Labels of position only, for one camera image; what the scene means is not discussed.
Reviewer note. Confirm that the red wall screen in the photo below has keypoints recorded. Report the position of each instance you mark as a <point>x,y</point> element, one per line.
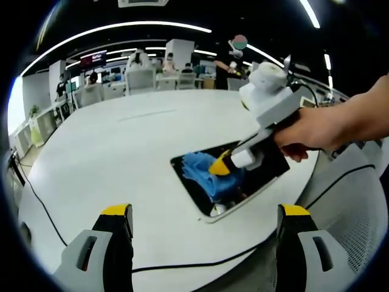
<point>93,59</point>

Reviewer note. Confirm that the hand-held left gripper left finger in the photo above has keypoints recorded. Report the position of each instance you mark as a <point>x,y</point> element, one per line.
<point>91,261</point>

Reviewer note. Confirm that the green potted plant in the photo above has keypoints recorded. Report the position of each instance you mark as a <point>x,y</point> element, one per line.
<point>34,111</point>

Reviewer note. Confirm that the white low-back chair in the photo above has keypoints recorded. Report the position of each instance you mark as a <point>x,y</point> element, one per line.
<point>187,81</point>

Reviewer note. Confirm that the blue cleaning cloth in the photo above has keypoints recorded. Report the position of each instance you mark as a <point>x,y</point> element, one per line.
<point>225,185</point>

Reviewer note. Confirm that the short ceiling light strip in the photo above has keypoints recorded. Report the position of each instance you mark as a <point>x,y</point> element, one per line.
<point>310,13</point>

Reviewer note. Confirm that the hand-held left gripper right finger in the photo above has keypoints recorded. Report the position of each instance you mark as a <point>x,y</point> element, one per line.
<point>310,261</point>

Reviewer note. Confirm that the white mesh office chair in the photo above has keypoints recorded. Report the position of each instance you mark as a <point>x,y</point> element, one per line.
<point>352,225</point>

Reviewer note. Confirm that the ceiling air vent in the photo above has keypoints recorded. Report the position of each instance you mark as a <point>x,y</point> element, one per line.
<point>143,3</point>

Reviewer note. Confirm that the long curved ceiling light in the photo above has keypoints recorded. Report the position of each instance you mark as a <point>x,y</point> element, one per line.
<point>121,25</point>

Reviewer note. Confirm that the person's right hand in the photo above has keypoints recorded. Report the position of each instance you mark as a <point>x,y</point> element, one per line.
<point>307,130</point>

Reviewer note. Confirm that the white low shelf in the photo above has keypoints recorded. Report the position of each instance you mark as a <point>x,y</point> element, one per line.
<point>42,130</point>

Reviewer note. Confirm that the black tripod stand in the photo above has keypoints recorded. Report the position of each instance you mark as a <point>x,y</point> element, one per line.
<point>18,170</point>

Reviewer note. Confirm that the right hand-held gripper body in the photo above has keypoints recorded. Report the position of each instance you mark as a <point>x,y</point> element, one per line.
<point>269,97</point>

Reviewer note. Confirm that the white machine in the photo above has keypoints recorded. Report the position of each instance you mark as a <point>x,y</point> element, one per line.
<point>139,59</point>

